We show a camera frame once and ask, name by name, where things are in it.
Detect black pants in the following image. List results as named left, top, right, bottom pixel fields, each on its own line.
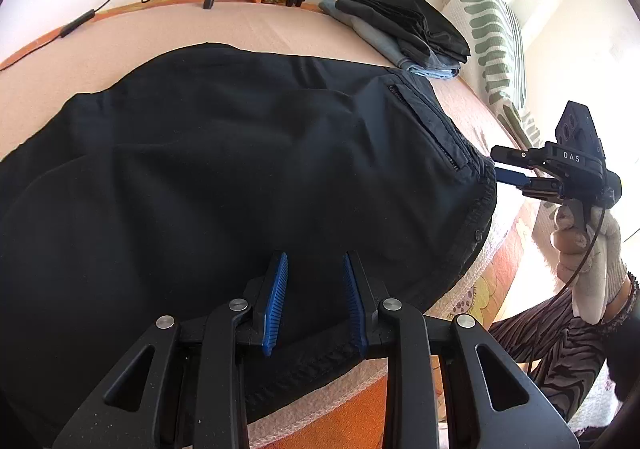
left=0, top=43, right=498, bottom=449

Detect person's right forearm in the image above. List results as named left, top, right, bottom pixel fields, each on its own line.
left=597, top=271, right=640, bottom=337

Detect person's right hand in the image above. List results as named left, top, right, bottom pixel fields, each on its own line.
left=550, top=204, right=629, bottom=326

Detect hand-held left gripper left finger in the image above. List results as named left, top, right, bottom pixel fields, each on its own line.
left=52, top=251, right=289, bottom=449

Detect green striped white pillow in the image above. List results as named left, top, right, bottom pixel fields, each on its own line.
left=442, top=0, right=545, bottom=150

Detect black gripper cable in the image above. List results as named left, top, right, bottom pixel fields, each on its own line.
left=557, top=194, right=613, bottom=292

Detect folded grey garment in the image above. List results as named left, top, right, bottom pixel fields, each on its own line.
left=334, top=0, right=433, bottom=68

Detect person's striped clothing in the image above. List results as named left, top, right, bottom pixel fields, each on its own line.
left=487, top=274, right=640, bottom=427

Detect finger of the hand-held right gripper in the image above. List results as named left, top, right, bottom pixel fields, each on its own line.
left=495, top=167, right=561, bottom=198
left=491, top=144, right=549, bottom=170

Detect folded blue jeans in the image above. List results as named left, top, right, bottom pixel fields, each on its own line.
left=319, top=0, right=462, bottom=80

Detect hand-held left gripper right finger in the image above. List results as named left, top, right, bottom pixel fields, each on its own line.
left=341, top=251, right=581, bottom=449

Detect pink blanket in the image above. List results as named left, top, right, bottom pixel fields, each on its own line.
left=0, top=0, right=541, bottom=449

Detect black power cable with switch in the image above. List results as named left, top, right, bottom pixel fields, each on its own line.
left=0, top=0, right=201, bottom=74

